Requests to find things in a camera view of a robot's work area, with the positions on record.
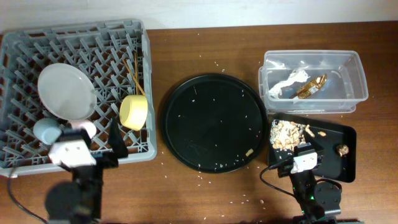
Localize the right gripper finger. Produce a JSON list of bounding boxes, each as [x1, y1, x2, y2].
[[269, 148, 292, 165], [307, 136, 324, 152]]

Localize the pink cup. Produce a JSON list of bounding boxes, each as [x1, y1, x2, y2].
[[68, 119, 97, 139]]

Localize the yellow bowl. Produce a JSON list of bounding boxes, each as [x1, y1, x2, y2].
[[119, 95, 148, 131]]

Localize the blue cup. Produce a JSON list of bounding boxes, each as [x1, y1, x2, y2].
[[33, 118, 62, 145]]

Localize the white napkin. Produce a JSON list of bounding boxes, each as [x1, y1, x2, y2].
[[268, 68, 309, 99]]

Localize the grey plate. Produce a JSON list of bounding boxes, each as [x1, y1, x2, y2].
[[37, 63, 97, 121]]

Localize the wooden chopstick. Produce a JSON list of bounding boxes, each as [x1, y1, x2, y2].
[[123, 60, 146, 96], [134, 51, 139, 95]]

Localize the brown snack wrapper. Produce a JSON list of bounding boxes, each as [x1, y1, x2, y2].
[[290, 73, 328, 100]]

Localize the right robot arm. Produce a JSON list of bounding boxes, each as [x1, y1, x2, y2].
[[270, 134, 342, 223]]

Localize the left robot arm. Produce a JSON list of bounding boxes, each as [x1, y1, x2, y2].
[[45, 118, 128, 223]]

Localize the grey dishwasher rack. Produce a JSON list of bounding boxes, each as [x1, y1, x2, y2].
[[1, 20, 152, 177]]

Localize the black rectangular tray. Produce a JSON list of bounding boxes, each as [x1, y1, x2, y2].
[[272, 113, 357, 183]]

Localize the food scraps pile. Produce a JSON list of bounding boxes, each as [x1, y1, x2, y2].
[[269, 119, 327, 151]]

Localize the food scrap on tray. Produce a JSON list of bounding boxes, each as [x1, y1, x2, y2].
[[336, 144, 349, 157]]

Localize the peanut on tray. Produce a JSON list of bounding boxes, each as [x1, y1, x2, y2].
[[245, 149, 254, 157]]

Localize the clear plastic bin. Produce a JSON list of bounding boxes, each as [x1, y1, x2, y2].
[[259, 50, 369, 114]]

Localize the round black tray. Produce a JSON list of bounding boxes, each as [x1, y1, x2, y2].
[[159, 73, 269, 174]]

